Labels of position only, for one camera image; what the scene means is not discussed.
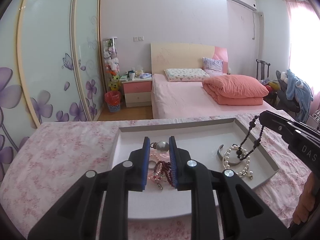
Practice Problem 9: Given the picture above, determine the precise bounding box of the small pink pearl bracelet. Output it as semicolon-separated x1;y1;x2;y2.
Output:
149;154;167;183

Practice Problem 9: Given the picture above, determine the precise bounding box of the dark red bead bracelet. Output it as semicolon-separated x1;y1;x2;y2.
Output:
154;160;176;188

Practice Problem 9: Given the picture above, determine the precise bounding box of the black bead bracelet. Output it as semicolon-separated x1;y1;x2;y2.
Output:
235;114;266;162

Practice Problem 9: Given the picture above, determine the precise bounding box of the silver engraved cuff bangle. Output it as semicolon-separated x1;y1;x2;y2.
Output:
216;143;242;166

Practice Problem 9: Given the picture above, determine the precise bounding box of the white pearl bracelet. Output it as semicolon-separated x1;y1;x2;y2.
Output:
222;143;254;181

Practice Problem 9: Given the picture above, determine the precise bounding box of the right human hand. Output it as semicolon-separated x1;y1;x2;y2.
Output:
292;173;315;225

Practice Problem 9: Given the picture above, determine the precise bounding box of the grey office chair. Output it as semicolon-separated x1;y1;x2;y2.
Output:
275;69;304;117

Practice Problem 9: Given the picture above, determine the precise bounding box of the blue plush robe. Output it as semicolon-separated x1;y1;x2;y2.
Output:
286;69;313;123

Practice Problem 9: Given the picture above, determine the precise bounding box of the pink mattress sheet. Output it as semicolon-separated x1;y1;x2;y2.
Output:
151;74;276;119

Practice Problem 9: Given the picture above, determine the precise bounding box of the grey cardboard tray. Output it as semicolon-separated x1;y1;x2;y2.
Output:
107;117;280;219

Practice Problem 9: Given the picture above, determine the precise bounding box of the dark wooden chair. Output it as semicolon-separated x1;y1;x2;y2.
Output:
256;59;271;80

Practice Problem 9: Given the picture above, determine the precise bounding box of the orange folded quilt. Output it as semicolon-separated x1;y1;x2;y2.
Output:
202;75;268;106

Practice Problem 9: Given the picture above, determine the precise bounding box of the pink white nightstand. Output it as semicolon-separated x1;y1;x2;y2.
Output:
121;77;152;108

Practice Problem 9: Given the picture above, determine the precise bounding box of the red waste basket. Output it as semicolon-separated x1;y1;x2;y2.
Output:
104;90;121;113

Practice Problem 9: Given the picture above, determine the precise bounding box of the floral white pillow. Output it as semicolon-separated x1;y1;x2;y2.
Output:
164;68;210;82

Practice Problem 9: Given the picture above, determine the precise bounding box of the white mug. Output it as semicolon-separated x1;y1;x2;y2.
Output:
128;70;136;80

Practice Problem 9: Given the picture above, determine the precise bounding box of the floral pink bedsheet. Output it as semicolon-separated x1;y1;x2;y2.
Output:
1;118;310;237

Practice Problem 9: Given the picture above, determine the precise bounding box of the purple patterned pillow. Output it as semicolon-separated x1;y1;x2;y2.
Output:
203;57;223;76

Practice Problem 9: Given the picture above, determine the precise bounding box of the beige pink headboard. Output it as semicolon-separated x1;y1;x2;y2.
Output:
150;42;228;74

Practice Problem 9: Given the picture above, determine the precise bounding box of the plush toy display tube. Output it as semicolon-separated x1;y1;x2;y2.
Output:
102;37;120;91

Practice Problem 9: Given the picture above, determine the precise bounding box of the pink curtain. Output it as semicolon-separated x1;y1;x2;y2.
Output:
285;0;319;98

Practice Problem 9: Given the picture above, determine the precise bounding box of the floral sliding wardrobe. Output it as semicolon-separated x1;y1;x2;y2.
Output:
1;0;104;176

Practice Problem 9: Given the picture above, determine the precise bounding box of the wall power socket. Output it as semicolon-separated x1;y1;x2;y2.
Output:
133;36;144;42

